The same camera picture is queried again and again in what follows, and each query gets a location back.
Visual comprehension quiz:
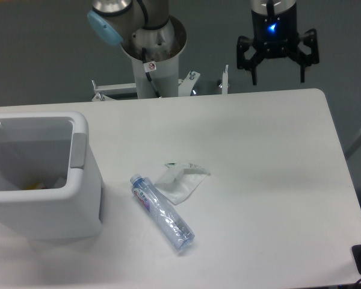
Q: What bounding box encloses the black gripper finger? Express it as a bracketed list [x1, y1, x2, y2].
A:
[236, 36, 267, 86]
[288, 28, 320, 84]

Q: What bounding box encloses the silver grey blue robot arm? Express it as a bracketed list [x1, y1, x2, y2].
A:
[87, 1, 319, 84]

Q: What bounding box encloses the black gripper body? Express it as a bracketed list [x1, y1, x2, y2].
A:
[251, 1, 299, 59]

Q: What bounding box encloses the trash inside can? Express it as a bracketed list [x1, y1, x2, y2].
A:
[22, 176, 67, 190]

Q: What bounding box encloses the crumpled white plastic wrapper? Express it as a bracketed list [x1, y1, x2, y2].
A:
[154, 162, 210, 205]

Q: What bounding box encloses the white trash can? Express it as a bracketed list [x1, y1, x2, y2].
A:
[0, 111, 103, 240]

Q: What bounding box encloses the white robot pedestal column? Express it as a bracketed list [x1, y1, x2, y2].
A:
[122, 16, 187, 99]

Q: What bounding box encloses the white metal mounting frame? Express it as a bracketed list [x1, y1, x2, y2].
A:
[91, 64, 230, 102]

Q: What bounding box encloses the clear plastic water bottle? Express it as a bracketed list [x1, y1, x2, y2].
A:
[130, 174, 195, 251]

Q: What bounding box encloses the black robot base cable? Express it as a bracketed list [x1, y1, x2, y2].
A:
[141, 47, 163, 99]

